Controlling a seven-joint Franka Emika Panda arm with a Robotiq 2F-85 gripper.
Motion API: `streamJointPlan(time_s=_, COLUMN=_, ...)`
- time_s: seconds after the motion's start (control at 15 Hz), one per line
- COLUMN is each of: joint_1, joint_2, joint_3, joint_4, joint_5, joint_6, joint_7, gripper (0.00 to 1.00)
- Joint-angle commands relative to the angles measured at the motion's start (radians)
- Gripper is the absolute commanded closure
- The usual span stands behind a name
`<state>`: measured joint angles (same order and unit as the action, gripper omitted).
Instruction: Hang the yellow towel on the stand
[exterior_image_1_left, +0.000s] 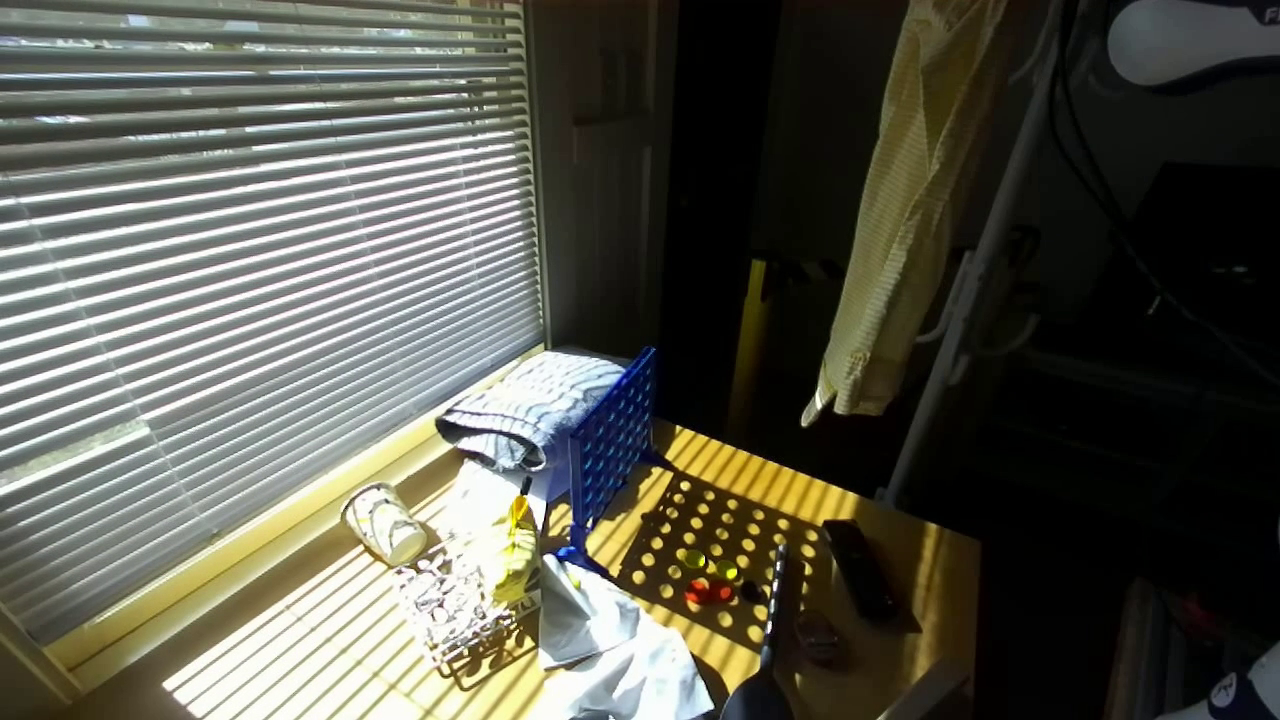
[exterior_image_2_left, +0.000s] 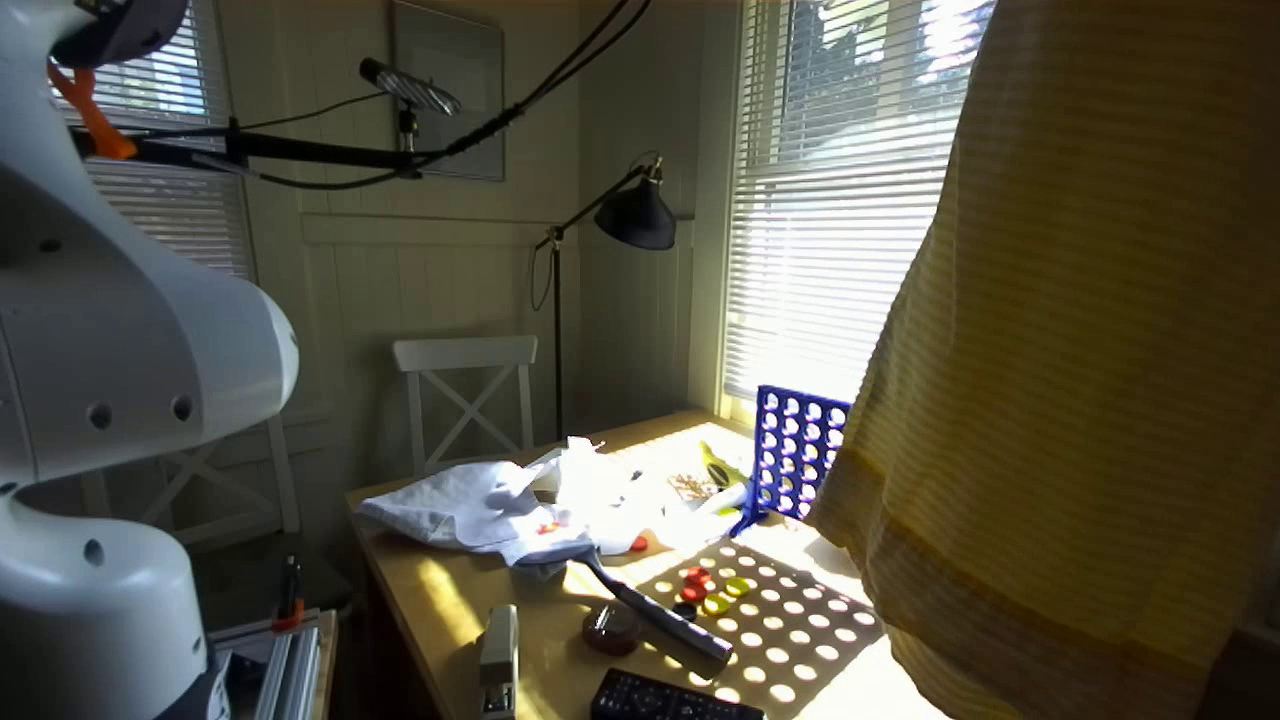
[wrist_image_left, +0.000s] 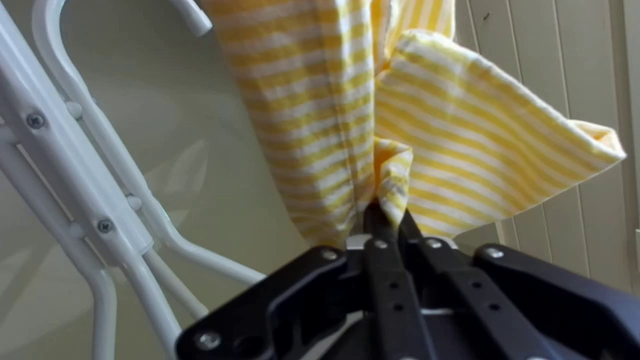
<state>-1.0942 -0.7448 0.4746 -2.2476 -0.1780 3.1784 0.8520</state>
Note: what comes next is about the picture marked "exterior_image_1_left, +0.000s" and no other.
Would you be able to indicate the yellow striped towel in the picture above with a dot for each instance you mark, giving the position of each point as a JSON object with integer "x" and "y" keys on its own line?
{"x": 923, "y": 202}

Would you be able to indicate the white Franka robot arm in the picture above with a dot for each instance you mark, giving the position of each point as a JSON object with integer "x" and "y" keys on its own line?
{"x": 1185, "y": 41}

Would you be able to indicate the folded grey blue towel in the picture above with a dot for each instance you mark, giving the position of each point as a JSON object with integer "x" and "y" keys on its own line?
{"x": 535, "y": 403}

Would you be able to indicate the blue connect four grid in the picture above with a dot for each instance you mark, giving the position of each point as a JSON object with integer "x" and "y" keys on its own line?
{"x": 604, "y": 444}

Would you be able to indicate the yellow game disc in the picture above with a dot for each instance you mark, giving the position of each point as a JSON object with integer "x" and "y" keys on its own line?
{"x": 691, "y": 556}

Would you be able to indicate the yellow green packet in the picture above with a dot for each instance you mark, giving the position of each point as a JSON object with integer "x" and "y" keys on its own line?
{"x": 512, "y": 553}

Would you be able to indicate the red game disc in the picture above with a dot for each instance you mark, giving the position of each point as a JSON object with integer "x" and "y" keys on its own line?
{"x": 700, "y": 590}
{"x": 724, "y": 595}

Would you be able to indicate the white grey crumpled cloth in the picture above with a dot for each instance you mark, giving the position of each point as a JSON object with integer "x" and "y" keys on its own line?
{"x": 624, "y": 652}

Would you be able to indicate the white cup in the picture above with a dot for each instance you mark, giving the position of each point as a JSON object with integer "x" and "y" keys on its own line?
{"x": 386, "y": 525}

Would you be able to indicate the black remote control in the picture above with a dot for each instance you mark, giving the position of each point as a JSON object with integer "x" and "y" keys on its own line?
{"x": 864, "y": 570}

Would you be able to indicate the white window blinds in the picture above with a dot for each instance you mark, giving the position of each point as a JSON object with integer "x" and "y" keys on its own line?
{"x": 267, "y": 266}

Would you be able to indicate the white slatted rack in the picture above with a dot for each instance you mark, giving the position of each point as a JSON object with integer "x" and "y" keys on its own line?
{"x": 1144, "y": 652}

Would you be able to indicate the yellow post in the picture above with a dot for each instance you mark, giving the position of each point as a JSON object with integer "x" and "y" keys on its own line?
{"x": 750, "y": 333}

